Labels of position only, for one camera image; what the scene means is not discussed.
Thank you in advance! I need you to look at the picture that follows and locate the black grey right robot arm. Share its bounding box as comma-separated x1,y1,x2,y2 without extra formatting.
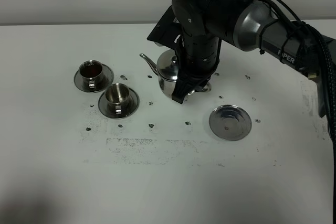
148,0,335,118

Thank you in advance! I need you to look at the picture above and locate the stainless steel saucer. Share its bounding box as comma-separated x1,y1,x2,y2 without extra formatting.
98,88,140,119
74,64,114,93

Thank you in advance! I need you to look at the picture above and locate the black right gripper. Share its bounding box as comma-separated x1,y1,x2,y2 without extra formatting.
147,7,221,104

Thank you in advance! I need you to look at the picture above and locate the near stainless steel teacup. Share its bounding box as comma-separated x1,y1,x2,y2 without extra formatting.
104,83,131,115

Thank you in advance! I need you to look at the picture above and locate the stainless steel teacup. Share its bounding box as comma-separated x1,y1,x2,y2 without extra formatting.
104,83,131,115
79,60,104,89

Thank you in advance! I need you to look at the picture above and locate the stainless steel teapot tray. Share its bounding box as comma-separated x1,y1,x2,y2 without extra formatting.
209,104,252,141

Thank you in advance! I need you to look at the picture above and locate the near stainless steel saucer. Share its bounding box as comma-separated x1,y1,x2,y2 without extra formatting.
98,88,140,119

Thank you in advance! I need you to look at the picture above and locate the far stainless steel teacup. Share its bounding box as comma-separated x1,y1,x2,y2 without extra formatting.
79,60,104,89

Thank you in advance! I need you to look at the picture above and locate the far stainless steel saucer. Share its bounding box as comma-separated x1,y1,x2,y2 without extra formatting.
74,64,114,93

